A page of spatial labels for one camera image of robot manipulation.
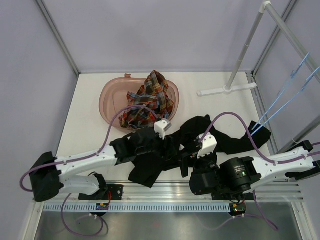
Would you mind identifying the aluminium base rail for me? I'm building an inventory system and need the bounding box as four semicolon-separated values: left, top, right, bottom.
32;180;305;203

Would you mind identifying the pink plastic basin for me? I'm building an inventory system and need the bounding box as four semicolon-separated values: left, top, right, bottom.
99;73;180;132

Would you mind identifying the blue hanger holding black shirt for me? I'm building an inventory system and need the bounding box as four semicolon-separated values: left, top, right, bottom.
251;67;320;136

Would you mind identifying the light blue wire hanger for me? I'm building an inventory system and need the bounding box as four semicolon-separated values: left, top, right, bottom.
251;51;312;131

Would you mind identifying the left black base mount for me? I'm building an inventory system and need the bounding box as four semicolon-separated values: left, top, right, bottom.
78;184;124;201

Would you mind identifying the left aluminium frame post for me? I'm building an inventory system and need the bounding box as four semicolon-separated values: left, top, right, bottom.
34;0;81;77

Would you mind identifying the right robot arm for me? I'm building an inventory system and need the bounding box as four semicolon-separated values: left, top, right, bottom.
189;140;320;202

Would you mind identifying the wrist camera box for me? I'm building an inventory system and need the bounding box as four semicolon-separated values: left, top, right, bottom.
197;133;218;159
153;118;172;140

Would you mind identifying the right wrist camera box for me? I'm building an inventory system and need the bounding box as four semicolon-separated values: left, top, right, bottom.
197;133;218;159

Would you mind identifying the right aluminium frame post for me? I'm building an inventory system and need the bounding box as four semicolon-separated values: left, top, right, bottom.
251;0;299;77

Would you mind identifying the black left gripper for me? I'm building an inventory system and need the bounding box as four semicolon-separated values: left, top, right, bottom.
136;129;177;161

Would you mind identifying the red plaid shirt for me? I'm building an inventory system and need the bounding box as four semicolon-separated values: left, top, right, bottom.
118;70;175;130

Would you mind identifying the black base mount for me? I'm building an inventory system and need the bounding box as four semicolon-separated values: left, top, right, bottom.
211;184;254;203
78;184;124;201

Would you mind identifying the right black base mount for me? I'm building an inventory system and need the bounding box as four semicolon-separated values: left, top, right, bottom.
211;184;254;203

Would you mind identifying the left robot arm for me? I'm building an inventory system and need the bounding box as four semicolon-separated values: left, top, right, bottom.
28;128;178;202

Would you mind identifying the aluminium frame post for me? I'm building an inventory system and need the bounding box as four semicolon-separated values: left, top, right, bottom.
34;0;81;77
251;0;299;77

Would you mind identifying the white clothes rack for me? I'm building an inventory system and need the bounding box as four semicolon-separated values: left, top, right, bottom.
210;0;320;153

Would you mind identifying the black shirt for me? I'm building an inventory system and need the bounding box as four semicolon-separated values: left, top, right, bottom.
127;114;272;189

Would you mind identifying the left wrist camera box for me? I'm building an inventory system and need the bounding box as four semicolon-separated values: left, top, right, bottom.
153;118;172;140

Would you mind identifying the white slotted cable duct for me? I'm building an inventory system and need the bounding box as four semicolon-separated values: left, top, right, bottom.
43;202;231;213

